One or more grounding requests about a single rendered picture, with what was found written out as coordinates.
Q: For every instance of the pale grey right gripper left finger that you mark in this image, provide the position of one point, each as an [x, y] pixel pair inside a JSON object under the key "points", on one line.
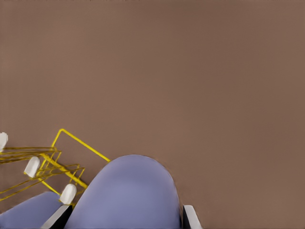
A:
{"points": [[56, 218]]}

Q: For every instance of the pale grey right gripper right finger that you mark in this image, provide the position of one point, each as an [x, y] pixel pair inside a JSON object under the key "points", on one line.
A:
{"points": [[191, 218]]}

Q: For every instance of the lavender blue plate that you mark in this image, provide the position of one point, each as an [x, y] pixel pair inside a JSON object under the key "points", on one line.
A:
{"points": [[128, 193], [26, 213]]}

